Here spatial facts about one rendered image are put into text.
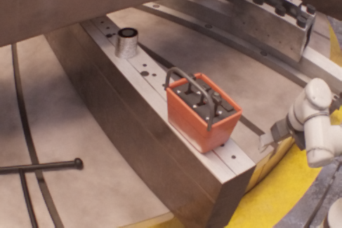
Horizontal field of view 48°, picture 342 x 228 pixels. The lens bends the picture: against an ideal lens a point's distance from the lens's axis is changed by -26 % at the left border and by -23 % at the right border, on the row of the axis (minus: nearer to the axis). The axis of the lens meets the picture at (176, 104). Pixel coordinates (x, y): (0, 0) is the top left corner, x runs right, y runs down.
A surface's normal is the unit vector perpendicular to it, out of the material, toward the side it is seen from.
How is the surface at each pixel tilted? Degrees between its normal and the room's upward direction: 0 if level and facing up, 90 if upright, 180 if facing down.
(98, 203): 0
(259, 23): 90
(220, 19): 72
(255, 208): 0
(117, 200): 0
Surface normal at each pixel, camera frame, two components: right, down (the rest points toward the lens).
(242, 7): -0.53, 0.51
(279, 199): 0.13, -0.75
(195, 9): -0.47, 0.24
